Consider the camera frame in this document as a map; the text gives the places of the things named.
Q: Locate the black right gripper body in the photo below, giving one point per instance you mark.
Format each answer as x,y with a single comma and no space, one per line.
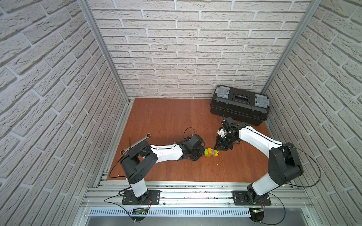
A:
225,142

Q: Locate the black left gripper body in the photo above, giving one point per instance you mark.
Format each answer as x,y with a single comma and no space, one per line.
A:
200,152

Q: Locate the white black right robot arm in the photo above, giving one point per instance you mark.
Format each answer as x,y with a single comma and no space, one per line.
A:
284,164

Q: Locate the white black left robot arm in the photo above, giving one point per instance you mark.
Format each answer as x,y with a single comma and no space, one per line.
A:
140,159

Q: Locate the black plastic toolbox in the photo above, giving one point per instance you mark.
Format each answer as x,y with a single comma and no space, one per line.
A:
240,105

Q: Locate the silver ratchet wrench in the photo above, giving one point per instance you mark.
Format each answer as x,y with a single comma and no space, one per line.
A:
136,143

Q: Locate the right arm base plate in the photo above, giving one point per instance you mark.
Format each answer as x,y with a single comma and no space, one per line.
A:
243,198

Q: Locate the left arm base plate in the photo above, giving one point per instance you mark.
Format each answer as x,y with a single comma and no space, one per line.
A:
150,197

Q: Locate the aluminium front rail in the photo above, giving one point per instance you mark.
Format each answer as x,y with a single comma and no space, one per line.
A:
193,194

